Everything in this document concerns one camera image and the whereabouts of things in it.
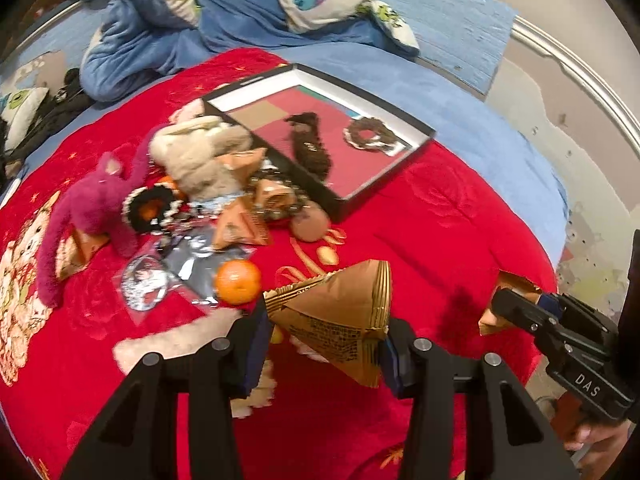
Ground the cream fuzzy headband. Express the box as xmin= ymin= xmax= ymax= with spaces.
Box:
xmin=113 ymin=308 xmax=277 ymax=418

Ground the anime badge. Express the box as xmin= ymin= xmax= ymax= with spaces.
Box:
xmin=113 ymin=254 xmax=198 ymax=325

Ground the brown crochet scrunchie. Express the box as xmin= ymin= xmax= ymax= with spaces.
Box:
xmin=343 ymin=117 xmax=401 ymax=153

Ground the dark brown fuzzy hair clip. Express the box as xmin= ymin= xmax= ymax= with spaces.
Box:
xmin=285 ymin=112 xmax=332 ymax=181

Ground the person right hand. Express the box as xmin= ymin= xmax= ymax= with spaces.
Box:
xmin=551 ymin=392 xmax=634 ymax=479

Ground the orange mandarin fruit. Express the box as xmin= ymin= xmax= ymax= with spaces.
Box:
xmin=215 ymin=259 xmax=262 ymax=306

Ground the silver foil badge bag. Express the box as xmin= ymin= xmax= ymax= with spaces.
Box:
xmin=158 ymin=224 xmax=252 ymax=304

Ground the black white-lace scrunchie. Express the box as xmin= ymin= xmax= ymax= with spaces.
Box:
xmin=122 ymin=182 xmax=183 ymax=234

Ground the magenta plush bear headband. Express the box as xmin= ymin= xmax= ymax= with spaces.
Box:
xmin=36 ymin=131 xmax=155 ymax=308

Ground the blue bed sheet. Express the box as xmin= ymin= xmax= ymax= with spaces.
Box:
xmin=0 ymin=0 xmax=572 ymax=266

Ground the brown egg-shaped sponge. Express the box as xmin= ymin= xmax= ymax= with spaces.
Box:
xmin=291 ymin=200 xmax=331 ymax=243

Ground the beige plush rabbit toy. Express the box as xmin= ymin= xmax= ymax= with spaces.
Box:
xmin=149 ymin=115 xmax=253 ymax=200

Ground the black shallow cardboard box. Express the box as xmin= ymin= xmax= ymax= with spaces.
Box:
xmin=203 ymin=63 xmax=435 ymax=221

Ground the monster print pillow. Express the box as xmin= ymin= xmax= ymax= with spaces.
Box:
xmin=1 ymin=87 xmax=49 ymax=151

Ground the blue fleece blanket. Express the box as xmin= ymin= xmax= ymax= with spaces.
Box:
xmin=79 ymin=0 xmax=419 ymax=102

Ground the brown bead bracelet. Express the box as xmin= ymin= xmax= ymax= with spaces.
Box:
xmin=246 ymin=169 xmax=312 ymax=224

